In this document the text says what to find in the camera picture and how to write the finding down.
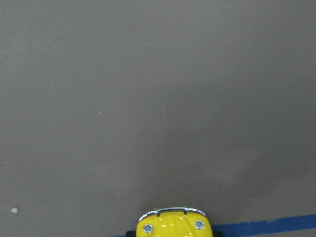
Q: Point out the yellow beetle toy car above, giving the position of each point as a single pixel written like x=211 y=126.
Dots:
x=174 y=222

